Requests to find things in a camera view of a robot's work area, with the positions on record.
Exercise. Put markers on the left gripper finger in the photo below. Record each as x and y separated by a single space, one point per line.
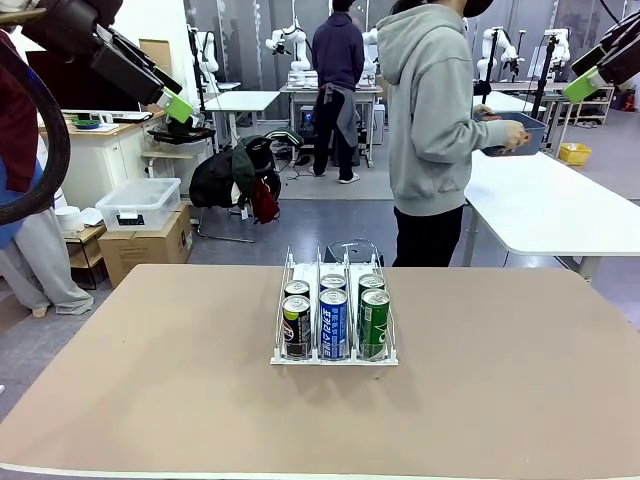
167 80
175 106

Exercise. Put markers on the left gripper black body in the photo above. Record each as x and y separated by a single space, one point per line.
125 70

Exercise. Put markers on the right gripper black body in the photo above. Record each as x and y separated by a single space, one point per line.
625 50

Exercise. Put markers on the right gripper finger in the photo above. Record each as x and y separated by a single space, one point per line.
590 57
582 87

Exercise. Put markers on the blue plastic bin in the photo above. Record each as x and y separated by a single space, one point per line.
530 135

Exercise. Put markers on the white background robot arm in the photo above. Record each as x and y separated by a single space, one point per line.
371 45
505 47
300 50
210 50
562 47

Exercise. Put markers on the person's right forearm grey sleeve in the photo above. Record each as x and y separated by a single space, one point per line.
487 134

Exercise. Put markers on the person's right hand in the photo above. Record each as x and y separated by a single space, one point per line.
517 135

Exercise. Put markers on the person's left hand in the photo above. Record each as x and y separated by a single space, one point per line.
483 111

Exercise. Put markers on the wooden background shelf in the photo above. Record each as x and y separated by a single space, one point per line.
595 107

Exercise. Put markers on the black tripod stand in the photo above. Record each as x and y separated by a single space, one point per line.
542 95

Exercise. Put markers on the red container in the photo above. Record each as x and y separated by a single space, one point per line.
622 100

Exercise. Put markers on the white background table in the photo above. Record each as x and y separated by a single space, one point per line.
515 102
240 100

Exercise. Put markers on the green round dish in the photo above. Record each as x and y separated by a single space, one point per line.
86 123

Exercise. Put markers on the black computer monitor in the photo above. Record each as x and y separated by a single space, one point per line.
60 85

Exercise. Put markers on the yellow plastic crate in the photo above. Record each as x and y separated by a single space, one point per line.
575 154

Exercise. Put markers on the black jacket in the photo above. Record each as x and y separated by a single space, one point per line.
215 180

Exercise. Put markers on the white desk with wooden top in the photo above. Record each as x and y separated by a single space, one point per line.
100 160

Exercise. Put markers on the clear plastic storage box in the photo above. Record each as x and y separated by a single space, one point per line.
137 202

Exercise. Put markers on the large white table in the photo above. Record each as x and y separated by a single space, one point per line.
545 205

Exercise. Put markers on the background robot workstation table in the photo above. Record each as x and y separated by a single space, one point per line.
300 90

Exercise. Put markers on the red bag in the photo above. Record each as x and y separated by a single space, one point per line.
264 202

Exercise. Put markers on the large brown cardboard box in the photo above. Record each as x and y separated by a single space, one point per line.
150 250

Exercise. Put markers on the white paper rolls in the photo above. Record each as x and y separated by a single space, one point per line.
69 219

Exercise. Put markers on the person in grey hoodie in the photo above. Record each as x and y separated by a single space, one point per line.
430 125

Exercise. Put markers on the small wooden side rack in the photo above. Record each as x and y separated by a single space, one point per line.
90 250

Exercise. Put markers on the person in dark hoodie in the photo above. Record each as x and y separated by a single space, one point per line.
337 60

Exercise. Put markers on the person in maroon top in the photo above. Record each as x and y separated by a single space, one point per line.
45 260

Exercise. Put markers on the black Pepsi can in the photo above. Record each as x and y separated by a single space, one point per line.
296 330
297 287

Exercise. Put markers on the grey plastic stool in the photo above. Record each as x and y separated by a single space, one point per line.
350 248

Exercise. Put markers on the blue Pocari Sweat can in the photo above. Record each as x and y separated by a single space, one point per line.
333 325
333 281

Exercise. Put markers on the green soda can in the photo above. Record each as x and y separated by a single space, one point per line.
374 325
371 281

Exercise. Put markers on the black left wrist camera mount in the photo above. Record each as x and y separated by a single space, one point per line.
65 22

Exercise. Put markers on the metal chair frame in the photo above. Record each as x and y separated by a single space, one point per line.
201 222

